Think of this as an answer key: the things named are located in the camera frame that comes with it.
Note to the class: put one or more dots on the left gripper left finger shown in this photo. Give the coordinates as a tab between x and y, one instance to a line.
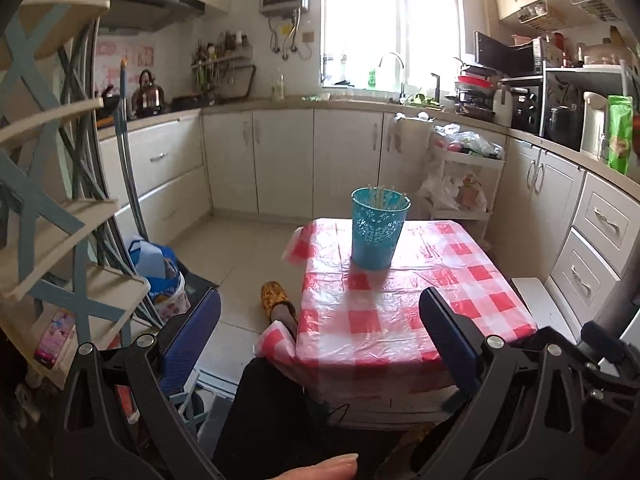
183	338

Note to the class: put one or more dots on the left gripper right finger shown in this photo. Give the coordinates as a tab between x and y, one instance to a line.
459	342

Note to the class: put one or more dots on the white kitchen base cabinets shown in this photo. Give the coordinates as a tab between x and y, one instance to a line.
559	216

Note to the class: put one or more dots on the kitchen faucet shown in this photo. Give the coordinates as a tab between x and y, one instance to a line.
391	74

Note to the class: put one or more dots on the person left hand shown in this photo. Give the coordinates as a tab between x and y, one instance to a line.
342	467

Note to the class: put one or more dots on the red white checkered tablecloth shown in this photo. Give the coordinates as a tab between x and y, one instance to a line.
359	332

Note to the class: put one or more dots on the blue plastic bag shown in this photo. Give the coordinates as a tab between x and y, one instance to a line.
158	264

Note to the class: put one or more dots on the yellow patterned slipper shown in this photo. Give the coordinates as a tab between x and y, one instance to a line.
275	302

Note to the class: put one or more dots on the wooden blue folding shelf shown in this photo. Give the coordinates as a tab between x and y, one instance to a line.
63	284

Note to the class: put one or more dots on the teal perforated plastic basket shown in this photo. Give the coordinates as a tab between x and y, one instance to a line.
378	215

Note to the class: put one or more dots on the white rolling cart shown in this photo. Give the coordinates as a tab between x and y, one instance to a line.
463	170

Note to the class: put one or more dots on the green snack bag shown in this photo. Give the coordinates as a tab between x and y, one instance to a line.
620	132

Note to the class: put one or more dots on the white thermos jug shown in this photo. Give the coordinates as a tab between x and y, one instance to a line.
594	126

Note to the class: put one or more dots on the steel kettle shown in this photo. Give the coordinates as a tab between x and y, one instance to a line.
148	100

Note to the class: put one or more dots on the black microwave oven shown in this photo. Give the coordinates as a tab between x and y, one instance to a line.
514	61

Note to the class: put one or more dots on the range hood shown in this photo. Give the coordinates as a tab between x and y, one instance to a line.
130	17

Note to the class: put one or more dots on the mop handle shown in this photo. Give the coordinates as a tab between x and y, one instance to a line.
120	123

